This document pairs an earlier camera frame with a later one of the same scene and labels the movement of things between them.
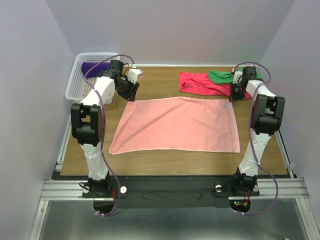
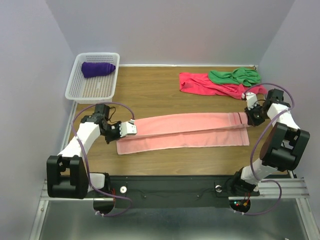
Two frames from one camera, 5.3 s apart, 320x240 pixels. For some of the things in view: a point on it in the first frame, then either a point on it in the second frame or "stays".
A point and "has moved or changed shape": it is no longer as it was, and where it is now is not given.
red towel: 201,84 stays
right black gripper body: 240,91 -> 256,115
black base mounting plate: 137,192 stays
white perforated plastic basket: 77,88 stays
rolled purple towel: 86,66 stays
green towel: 217,77 stays
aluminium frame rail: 71,190 stays
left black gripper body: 126,87 -> 112,132
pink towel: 177,123 has moved or changed shape
